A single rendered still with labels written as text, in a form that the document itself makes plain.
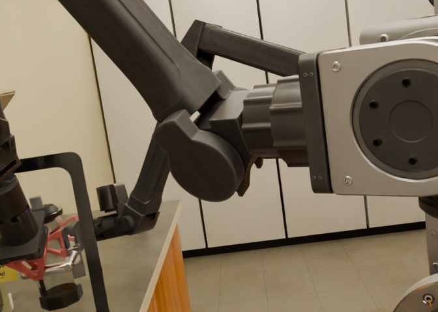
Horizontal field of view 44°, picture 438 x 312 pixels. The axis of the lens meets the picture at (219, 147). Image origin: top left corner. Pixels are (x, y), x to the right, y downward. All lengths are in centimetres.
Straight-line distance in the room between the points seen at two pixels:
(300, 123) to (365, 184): 7
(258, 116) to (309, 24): 356
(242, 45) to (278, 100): 62
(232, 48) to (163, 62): 59
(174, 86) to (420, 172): 23
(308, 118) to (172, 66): 15
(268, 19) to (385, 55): 359
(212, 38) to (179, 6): 291
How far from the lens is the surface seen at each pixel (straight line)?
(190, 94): 52
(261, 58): 107
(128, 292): 150
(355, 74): 44
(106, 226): 132
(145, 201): 124
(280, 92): 48
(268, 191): 414
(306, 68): 45
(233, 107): 52
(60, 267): 99
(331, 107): 45
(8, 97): 128
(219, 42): 112
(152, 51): 52
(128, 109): 410
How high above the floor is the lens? 152
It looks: 10 degrees down
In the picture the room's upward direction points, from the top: 8 degrees counter-clockwise
